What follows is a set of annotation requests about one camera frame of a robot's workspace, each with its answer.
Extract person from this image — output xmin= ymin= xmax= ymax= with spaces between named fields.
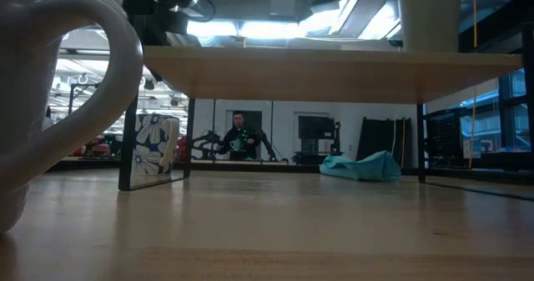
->
xmin=216 ymin=110 xmax=262 ymax=162

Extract olive green mug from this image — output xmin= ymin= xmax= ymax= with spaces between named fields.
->
xmin=399 ymin=0 xmax=462 ymax=53

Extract black perforated rack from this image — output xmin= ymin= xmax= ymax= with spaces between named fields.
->
xmin=425 ymin=108 xmax=462 ymax=169

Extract black leaning panels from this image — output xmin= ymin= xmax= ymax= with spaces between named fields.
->
xmin=356 ymin=116 xmax=412 ymax=169

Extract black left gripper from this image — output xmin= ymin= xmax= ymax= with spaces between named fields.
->
xmin=133 ymin=16 xmax=189 ymax=47

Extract grey patterned mug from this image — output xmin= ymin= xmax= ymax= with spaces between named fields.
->
xmin=0 ymin=0 xmax=145 ymax=234

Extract black monitor on stand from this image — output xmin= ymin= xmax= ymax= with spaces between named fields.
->
xmin=293 ymin=114 xmax=345 ymax=166

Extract turquoise cloth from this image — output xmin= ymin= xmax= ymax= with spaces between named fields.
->
xmin=319 ymin=149 xmax=402 ymax=183

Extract yellow hanging cable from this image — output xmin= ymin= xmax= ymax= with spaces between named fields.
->
xmin=466 ymin=0 xmax=479 ymax=169

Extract wooden shelf with black legs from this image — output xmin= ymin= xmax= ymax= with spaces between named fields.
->
xmin=118 ymin=22 xmax=534 ymax=202

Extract blue white floral mug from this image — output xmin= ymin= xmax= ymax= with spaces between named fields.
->
xmin=131 ymin=113 xmax=181 ymax=177

